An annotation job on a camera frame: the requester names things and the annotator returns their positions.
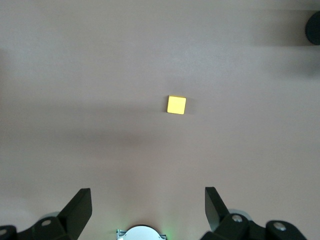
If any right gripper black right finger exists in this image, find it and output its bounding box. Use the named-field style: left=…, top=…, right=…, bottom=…
left=201, top=186, right=309, bottom=240

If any yellow block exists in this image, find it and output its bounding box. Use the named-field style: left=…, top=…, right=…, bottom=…
left=166, top=94, right=187, bottom=115

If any black round object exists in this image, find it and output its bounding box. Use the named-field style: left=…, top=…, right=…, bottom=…
left=305, top=11, right=320, bottom=46

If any brown table cover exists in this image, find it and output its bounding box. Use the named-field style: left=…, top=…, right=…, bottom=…
left=0, top=0, right=320, bottom=240

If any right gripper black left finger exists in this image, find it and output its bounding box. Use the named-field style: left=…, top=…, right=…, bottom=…
left=0, top=187, right=93, bottom=240

